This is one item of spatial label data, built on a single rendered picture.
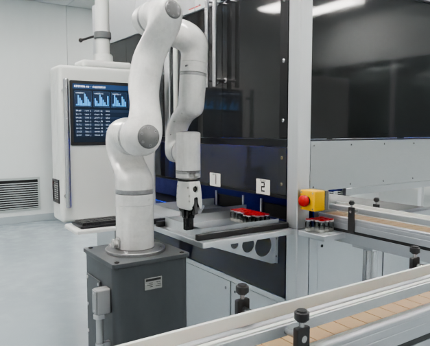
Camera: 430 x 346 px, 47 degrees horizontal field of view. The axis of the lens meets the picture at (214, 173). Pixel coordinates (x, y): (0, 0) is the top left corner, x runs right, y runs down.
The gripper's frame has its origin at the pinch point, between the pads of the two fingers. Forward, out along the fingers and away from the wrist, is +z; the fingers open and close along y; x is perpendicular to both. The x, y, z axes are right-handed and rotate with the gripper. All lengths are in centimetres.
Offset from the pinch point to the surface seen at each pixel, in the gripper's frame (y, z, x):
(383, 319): -93, -1, 18
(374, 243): -38, 6, -50
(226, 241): -11.0, 5.0, -8.3
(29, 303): 216, 92, 4
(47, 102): 544, -70, -103
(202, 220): 19.5, 3.8, -18.3
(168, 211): 37.8, 2.2, -12.8
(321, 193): -21.6, -9.9, -41.6
